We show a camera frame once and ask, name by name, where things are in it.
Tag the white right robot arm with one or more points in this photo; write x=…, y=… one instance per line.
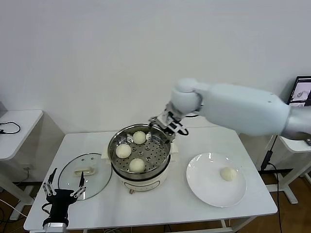
x=243, y=109

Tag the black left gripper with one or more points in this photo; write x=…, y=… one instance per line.
x=60, y=200

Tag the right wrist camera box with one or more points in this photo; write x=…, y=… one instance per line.
x=176, y=127

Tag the round glass pot lid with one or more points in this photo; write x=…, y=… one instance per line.
x=70, y=170

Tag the cream electric cooking pot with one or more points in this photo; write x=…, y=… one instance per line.
x=145, y=184

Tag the white steamed baozi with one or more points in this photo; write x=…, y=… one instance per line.
x=228, y=174
x=123, y=151
x=137, y=165
x=139, y=137

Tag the round white plate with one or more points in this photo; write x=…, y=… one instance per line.
x=206, y=184

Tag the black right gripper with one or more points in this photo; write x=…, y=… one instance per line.
x=170, y=117

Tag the perforated steel steamer basket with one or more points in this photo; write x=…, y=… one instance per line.
x=153, y=155

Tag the white side desk with laptop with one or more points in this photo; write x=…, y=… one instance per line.
x=294, y=146

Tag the grey open laptop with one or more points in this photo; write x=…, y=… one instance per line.
x=301, y=92

